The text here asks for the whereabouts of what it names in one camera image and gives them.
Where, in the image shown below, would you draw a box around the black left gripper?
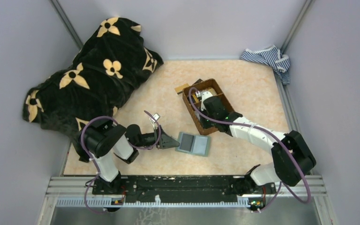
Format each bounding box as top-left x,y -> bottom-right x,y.
135,124 -> 180,149

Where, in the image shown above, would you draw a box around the woven wicker divided basket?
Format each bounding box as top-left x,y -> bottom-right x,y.
182,79 -> 235,135

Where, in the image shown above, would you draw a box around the green card holder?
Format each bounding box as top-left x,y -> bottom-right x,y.
175,132 -> 211,157

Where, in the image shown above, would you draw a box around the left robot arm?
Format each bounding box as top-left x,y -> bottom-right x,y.
77,118 -> 180,194

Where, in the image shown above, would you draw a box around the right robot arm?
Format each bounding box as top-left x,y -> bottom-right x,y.
201,96 -> 316,193

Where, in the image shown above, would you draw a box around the grey card in holder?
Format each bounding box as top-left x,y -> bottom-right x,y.
179,134 -> 194,152

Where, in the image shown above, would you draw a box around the black card on table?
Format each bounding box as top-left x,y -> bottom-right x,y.
193,79 -> 203,85

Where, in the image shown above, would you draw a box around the gold card on table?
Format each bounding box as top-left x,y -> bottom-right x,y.
174,83 -> 189,95

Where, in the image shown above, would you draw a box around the blue striped cloth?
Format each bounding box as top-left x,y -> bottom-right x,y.
240,45 -> 291,85

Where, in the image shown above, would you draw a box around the black floral blanket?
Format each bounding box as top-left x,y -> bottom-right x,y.
22,16 -> 165,140

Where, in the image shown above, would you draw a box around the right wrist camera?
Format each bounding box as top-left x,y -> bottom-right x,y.
195,91 -> 213,112

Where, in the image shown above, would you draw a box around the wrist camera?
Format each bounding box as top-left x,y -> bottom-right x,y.
195,91 -> 213,112
150,113 -> 160,123

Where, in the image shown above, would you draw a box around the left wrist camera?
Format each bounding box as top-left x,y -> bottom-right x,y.
150,113 -> 160,123

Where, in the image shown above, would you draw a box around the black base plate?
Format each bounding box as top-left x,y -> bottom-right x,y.
92,175 -> 276,203

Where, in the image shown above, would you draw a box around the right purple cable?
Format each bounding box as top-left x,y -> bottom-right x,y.
188,87 -> 312,205

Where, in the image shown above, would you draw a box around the aluminium frame rail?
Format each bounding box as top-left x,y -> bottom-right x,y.
38,175 -> 338,225

